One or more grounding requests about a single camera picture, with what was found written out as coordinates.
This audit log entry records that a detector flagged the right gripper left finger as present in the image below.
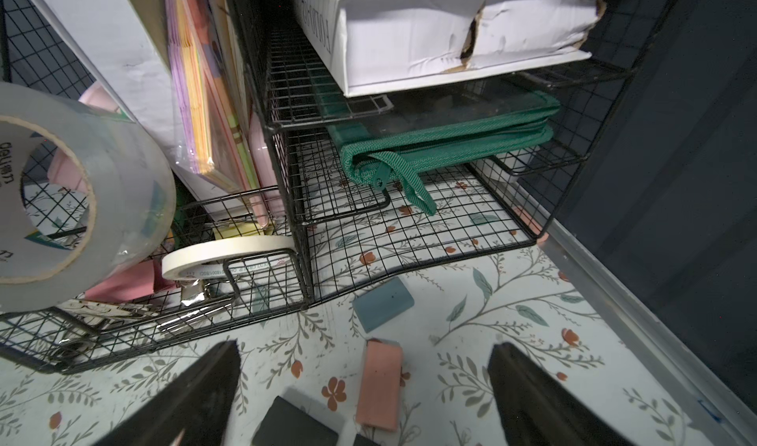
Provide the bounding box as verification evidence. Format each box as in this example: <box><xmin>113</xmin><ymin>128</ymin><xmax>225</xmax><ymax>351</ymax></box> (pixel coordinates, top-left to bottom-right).
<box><xmin>97</xmin><ymin>341</ymin><xmax>242</xmax><ymax>445</ymax></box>

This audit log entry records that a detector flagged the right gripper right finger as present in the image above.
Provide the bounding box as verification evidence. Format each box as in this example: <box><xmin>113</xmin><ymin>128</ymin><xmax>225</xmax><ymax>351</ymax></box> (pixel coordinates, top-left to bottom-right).
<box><xmin>487</xmin><ymin>343</ymin><xmax>631</xmax><ymax>445</ymax></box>

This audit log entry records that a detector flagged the dark grey eraser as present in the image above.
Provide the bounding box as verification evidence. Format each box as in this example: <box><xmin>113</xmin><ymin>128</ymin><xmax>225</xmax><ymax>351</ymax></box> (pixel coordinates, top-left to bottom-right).
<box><xmin>252</xmin><ymin>397</ymin><xmax>338</xmax><ymax>446</ymax></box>

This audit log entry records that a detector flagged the cream masking tape roll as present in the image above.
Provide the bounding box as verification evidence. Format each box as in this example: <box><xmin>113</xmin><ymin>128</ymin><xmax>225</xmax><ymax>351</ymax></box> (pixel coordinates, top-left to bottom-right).
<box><xmin>162</xmin><ymin>235</ymin><xmax>295</xmax><ymax>282</ymax></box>

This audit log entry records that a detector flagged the small pink eraser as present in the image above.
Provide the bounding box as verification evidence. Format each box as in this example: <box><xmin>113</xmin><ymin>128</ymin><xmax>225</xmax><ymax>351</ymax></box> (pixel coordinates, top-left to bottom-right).
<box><xmin>355</xmin><ymin>340</ymin><xmax>403</xmax><ymax>431</ymax></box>

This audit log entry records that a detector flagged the teal eraser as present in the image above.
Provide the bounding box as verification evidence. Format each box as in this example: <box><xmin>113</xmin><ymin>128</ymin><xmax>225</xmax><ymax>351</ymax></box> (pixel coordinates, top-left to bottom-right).
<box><xmin>353</xmin><ymin>278</ymin><xmax>415</xmax><ymax>333</ymax></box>

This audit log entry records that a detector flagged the clear packing tape roll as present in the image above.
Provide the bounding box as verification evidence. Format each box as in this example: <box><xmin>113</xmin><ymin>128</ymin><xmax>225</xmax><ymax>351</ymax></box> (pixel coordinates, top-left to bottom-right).
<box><xmin>1</xmin><ymin>82</ymin><xmax>175</xmax><ymax>312</ymax></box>

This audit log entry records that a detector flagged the colourful paper stack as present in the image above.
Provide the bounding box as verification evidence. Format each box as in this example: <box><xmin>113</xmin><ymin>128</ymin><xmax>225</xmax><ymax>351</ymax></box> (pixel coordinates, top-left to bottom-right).
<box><xmin>165</xmin><ymin>0</ymin><xmax>283</xmax><ymax>230</ymax></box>

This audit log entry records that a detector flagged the green zip folder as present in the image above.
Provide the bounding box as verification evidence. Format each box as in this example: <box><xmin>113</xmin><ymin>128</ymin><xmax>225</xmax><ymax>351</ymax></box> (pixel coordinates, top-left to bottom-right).
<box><xmin>326</xmin><ymin>77</ymin><xmax>561</xmax><ymax>215</ymax></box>

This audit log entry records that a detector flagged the white design book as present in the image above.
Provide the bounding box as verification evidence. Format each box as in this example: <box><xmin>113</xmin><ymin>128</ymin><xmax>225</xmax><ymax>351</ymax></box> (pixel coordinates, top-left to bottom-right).
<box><xmin>32</xmin><ymin>0</ymin><xmax>244</xmax><ymax>207</ymax></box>

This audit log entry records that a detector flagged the white book in tray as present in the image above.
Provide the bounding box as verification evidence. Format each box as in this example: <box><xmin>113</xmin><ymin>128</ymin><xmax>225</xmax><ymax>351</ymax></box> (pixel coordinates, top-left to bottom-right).
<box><xmin>292</xmin><ymin>0</ymin><xmax>605</xmax><ymax>98</ymax></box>

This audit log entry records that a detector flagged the black wire desk organizer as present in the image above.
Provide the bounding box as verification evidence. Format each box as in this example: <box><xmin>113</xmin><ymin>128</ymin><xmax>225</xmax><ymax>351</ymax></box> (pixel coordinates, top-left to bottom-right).
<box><xmin>1</xmin><ymin>0</ymin><xmax>677</xmax><ymax>375</ymax></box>

